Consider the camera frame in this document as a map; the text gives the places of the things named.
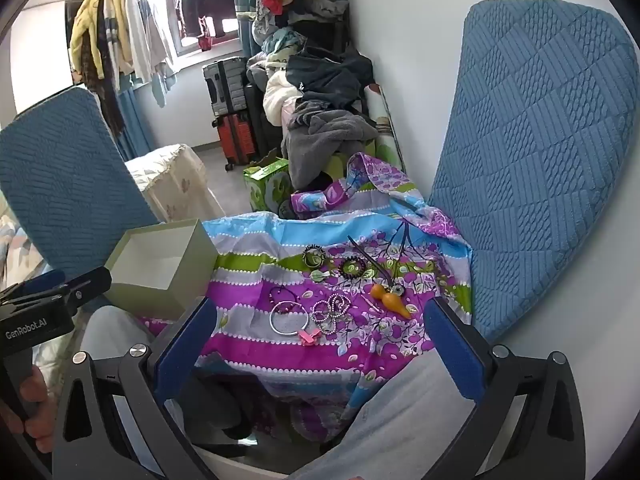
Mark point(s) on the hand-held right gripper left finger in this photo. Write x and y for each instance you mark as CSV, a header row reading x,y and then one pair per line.
x,y
185,345

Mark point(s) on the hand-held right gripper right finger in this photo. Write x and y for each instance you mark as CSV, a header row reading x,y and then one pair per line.
x,y
455,350

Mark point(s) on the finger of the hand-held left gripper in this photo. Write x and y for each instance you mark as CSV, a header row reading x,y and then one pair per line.
x,y
40,281
82,287

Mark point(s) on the pale green box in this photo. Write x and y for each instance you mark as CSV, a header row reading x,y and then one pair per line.
x,y
165,290

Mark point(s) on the orange gourd pendant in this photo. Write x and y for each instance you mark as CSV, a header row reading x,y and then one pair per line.
x,y
392,301

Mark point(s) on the silver bangle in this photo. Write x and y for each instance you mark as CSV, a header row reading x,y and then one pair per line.
x,y
272,322

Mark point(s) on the pink hair clip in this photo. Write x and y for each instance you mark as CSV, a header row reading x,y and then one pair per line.
x,y
309,337

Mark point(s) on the black white patterned bangle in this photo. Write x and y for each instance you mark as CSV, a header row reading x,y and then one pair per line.
x,y
306,257

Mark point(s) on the green hair clip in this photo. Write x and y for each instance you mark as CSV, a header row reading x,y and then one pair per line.
x,y
318,276

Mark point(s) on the person's left hand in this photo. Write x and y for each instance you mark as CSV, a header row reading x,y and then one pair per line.
x,y
36,400

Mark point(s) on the printed bedding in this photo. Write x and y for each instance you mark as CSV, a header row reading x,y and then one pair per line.
x,y
20,240

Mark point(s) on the person's grey trouser left leg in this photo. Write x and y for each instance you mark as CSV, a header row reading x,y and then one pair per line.
x,y
115,330

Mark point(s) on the person's grey trouser leg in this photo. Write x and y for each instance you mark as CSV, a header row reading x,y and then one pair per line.
x,y
115,330
400,410

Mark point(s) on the floral striped printed cloth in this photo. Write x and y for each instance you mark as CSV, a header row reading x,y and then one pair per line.
x,y
250,340

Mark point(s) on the dark cloth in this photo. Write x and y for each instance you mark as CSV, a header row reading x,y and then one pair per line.
x,y
225,405

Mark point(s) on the person's grey trouser right leg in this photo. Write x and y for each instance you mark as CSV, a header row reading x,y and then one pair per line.
x,y
400,410

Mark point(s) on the blue quilted chair back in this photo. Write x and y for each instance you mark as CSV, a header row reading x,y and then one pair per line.
x,y
60,180
540,150

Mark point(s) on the cream embroidered cloth cover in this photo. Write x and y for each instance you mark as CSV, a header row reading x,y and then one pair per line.
x,y
175,180

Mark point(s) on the blue curtain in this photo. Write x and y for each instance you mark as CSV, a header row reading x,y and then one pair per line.
x,y
132,125

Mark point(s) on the green cardboard carton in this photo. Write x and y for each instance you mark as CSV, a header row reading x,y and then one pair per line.
x,y
265,187

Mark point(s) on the red suitcase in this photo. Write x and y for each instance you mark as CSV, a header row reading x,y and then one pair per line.
x,y
237,140

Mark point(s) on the lime green cushion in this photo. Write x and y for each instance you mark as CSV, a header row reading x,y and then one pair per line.
x,y
345,165

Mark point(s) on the grey black suitcase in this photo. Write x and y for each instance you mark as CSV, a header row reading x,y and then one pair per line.
x,y
225,85

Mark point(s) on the grey fleece garment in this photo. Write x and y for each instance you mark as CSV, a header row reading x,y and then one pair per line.
x,y
325,135

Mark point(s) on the white puffy jacket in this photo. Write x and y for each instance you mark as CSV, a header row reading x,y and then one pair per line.
x,y
277,97

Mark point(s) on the row of hanging clothes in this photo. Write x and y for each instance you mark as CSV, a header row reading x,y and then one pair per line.
x,y
120,25

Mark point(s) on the dark navy jacket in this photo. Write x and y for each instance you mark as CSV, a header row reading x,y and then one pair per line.
x,y
330,75

